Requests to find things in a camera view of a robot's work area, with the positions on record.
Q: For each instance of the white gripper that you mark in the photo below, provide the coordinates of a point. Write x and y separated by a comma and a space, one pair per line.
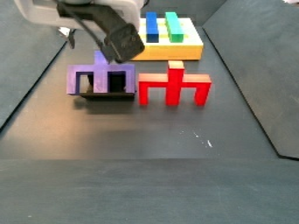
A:
41, 11

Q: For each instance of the purple three-legged block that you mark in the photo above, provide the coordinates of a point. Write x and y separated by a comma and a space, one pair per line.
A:
99, 70

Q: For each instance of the black angle fixture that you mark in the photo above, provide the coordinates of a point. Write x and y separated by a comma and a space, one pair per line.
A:
120, 86

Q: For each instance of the yellow slotted board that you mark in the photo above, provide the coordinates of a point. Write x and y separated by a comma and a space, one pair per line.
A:
164, 50

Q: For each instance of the blue long bar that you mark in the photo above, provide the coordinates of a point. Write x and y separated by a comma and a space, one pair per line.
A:
151, 28

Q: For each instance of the green long bar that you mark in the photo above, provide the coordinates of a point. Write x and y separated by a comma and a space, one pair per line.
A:
173, 27

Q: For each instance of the red three-legged block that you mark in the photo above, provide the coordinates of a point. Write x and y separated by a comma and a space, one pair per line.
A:
173, 81

